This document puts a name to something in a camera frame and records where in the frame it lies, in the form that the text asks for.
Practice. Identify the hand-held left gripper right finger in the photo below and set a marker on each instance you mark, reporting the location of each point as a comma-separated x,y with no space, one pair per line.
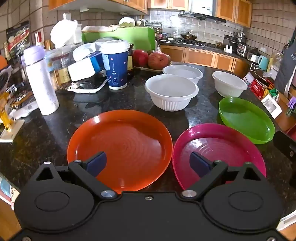
198,163

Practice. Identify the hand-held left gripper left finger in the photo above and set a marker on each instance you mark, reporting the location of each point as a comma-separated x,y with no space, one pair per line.
98,162

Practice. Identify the pink plastic plate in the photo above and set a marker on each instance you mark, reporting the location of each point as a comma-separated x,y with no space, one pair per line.
222,148

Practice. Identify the orange plastic plate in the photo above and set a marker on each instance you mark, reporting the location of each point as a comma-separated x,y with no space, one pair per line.
129,139

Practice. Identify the green plastic plate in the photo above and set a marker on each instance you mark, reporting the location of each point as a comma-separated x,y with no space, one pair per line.
247,120

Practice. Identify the white ribbed plastic bowl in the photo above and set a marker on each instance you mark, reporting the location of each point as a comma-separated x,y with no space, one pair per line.
182,71
171,92
230,85

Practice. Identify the white framed box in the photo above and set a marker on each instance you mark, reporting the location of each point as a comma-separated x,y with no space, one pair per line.
271,106

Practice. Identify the purple glove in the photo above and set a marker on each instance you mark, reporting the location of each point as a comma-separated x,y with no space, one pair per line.
292,103

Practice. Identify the red bag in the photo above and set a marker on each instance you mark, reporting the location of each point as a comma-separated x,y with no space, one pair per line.
259,88

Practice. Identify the white black tray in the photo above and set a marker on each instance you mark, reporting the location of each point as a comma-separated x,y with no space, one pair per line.
90,87

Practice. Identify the patterned gift bag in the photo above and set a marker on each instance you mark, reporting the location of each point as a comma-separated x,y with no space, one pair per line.
248,80

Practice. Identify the dark apron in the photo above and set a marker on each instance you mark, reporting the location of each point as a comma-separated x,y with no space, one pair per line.
285,67

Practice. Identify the teal mug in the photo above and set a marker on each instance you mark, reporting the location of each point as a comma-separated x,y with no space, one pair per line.
263,63

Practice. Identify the white purple water bottle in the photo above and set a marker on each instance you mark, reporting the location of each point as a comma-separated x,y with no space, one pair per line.
42,85

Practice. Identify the white cooker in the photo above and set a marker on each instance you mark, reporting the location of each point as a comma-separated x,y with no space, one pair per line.
253,57

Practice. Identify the white blue box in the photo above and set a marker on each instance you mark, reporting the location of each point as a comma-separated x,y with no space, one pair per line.
83,68

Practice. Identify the blue paper cup white lid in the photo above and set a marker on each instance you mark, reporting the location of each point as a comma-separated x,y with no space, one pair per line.
114,67

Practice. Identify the clear plastic jar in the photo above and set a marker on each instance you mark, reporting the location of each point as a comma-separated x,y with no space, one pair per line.
61,69

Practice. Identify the yellow figurine stand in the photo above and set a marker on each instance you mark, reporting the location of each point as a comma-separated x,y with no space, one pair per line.
7,120

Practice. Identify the dark sauce jar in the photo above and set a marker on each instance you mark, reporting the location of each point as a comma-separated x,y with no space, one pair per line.
130,62

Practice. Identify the wooden lower cabinets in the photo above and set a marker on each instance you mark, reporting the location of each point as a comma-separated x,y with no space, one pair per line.
198,56

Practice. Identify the brown kiwi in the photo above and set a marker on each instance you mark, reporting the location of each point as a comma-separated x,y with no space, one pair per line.
168,59

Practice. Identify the striped red apple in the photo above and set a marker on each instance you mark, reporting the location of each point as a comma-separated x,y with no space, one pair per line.
158,60

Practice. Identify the dark red apple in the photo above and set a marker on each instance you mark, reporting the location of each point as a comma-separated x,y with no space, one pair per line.
140,58

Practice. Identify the black coffee machine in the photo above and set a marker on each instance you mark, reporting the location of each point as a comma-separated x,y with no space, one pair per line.
231,44

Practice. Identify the gas stove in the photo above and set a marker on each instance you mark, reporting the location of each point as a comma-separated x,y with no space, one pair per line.
193,42

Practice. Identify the dark wok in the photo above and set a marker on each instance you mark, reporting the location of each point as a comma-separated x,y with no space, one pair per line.
189,36

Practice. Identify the green cutting board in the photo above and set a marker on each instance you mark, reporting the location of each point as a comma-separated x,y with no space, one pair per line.
134,39

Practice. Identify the white cloth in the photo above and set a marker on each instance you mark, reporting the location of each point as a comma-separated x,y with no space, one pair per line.
101,28

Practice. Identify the white plastic bag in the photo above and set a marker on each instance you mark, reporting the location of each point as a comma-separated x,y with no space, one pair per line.
64,32

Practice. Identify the dish rack with dishes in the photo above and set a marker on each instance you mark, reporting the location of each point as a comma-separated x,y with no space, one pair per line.
127,22

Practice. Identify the black snack bag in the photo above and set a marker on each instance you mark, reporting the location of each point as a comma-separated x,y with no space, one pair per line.
17,41

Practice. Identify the range hood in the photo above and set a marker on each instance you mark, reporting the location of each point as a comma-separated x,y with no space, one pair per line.
201,16

